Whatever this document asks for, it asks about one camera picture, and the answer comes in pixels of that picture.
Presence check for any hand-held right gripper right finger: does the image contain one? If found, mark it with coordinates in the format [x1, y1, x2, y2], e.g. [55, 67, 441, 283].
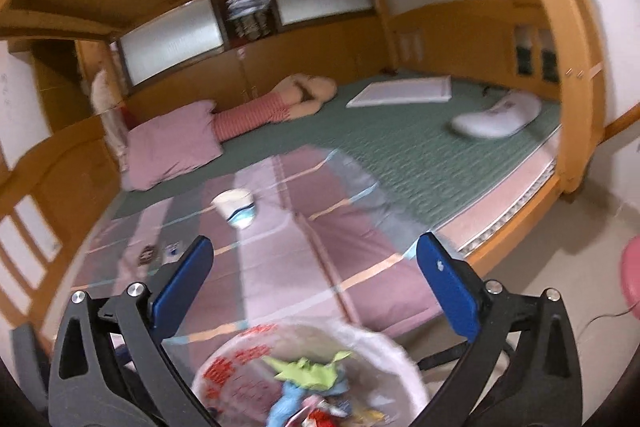
[400, 232, 584, 427]

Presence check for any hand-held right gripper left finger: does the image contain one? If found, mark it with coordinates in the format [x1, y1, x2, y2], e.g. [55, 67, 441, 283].
[47, 234, 221, 427]

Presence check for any white red-printed trash bag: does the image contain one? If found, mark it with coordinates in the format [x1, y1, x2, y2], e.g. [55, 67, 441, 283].
[191, 322, 431, 427]

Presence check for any white paper cup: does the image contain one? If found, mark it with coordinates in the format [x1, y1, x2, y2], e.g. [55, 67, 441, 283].
[211, 188, 259, 230]

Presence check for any green paper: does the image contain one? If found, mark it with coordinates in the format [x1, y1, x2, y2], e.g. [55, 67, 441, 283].
[262, 351, 356, 394]

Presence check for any blue face mask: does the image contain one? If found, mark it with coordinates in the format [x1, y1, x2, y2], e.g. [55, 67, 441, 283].
[267, 379, 351, 427]

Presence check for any red snack packet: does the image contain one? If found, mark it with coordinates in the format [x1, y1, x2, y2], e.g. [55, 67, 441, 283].
[305, 407, 347, 427]

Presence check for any plaid pink grey blanket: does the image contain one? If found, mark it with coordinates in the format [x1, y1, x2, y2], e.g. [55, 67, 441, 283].
[65, 147, 451, 408]

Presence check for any mattress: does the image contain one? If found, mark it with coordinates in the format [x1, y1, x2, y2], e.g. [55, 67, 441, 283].
[435, 132, 561, 258]

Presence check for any purple pillow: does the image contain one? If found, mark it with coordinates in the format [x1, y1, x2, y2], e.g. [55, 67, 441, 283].
[120, 101, 225, 192]

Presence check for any green bed mat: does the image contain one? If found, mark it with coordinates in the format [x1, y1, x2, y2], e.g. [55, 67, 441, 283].
[112, 72, 563, 233]

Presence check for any white pillow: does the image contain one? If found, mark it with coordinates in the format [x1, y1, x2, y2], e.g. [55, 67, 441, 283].
[451, 93, 544, 140]

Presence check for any pink stool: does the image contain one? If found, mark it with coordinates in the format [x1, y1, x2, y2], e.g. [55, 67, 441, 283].
[620, 239, 640, 309]

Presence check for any striped plush doll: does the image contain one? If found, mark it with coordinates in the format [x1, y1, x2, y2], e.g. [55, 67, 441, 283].
[212, 74, 338, 142]

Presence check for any white flat board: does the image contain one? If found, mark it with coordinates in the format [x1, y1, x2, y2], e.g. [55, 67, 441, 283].
[346, 76, 453, 109]

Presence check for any white hanging cloth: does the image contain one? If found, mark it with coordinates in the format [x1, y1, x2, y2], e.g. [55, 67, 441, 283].
[90, 69, 132, 172]

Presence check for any wooden headboard cabinet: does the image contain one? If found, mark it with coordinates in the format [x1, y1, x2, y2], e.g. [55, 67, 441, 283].
[75, 0, 391, 108]

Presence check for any stack of books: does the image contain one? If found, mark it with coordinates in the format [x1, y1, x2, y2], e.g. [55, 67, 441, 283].
[225, 0, 274, 42]

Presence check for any black cable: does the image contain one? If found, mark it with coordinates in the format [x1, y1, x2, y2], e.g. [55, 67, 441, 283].
[577, 297, 637, 344]

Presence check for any wooden bed frame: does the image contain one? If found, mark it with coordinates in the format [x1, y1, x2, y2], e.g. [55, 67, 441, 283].
[0, 0, 609, 358]

